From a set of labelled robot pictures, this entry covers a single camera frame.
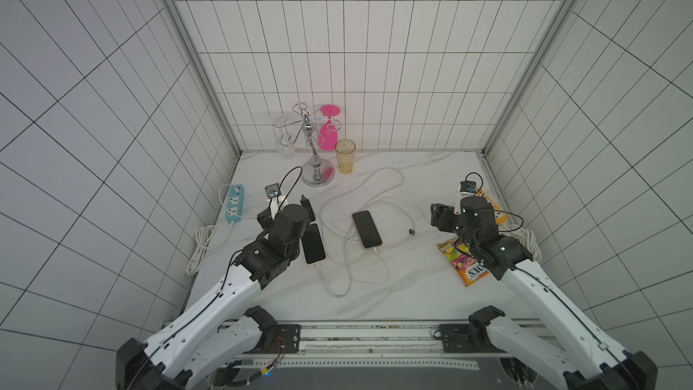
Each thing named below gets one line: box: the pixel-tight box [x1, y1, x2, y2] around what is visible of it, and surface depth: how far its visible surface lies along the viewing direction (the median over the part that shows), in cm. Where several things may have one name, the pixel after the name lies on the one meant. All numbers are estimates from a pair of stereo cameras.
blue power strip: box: [225, 184, 245, 224], surface depth 102 cm
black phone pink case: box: [300, 222, 327, 266], surface depth 92 cm
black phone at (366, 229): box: [351, 209, 383, 250], surface depth 95 cm
